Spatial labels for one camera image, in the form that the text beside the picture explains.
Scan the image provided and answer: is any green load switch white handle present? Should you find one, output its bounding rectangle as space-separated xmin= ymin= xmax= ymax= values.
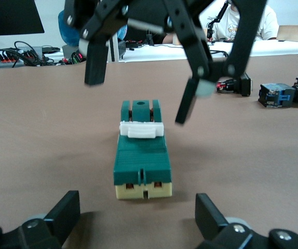
xmin=112 ymin=99 xmax=173 ymax=200

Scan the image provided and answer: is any white desk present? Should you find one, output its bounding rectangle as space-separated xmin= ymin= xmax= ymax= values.
xmin=107 ymin=39 xmax=298 ymax=63

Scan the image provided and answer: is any green push button blue body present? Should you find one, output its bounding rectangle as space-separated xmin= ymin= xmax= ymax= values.
xmin=258 ymin=79 xmax=298 ymax=108

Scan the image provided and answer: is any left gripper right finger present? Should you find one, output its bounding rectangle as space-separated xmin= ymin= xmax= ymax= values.
xmin=195 ymin=193 xmax=298 ymax=249

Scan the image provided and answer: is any blue chair back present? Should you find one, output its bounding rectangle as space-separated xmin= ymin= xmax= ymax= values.
xmin=58 ymin=10 xmax=82 ymax=47

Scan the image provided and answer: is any black articulated desk stand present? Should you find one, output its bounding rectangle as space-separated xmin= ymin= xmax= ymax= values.
xmin=206 ymin=0 xmax=229 ymax=42

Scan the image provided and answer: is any brown table cover sheet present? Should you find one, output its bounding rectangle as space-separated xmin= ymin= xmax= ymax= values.
xmin=0 ymin=53 xmax=298 ymax=249

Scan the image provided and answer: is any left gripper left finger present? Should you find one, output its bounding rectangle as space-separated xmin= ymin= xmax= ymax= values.
xmin=0 ymin=190 xmax=82 ymax=249

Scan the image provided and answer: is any person in white shirt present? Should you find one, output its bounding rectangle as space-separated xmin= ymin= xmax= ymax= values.
xmin=212 ymin=0 xmax=280 ymax=42

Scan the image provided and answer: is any plain cardboard box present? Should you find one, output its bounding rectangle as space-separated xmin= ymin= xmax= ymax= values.
xmin=277 ymin=25 xmax=298 ymax=43

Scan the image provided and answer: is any black switch pink tip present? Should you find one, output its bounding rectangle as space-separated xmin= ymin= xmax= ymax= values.
xmin=215 ymin=72 xmax=253 ymax=98

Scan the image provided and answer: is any black computer monitor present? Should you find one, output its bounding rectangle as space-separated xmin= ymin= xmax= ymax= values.
xmin=0 ymin=0 xmax=45 ymax=39

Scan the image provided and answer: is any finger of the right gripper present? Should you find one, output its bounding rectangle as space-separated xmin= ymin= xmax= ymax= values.
xmin=64 ymin=0 xmax=133 ymax=86
xmin=163 ymin=0 xmax=268 ymax=125

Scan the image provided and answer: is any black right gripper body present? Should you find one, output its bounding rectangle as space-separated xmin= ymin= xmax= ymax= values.
xmin=127 ymin=0 xmax=171 ymax=34

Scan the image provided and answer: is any grey power strip with plugs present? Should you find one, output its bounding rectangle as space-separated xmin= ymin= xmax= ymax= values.
xmin=0 ymin=40 xmax=61 ymax=70

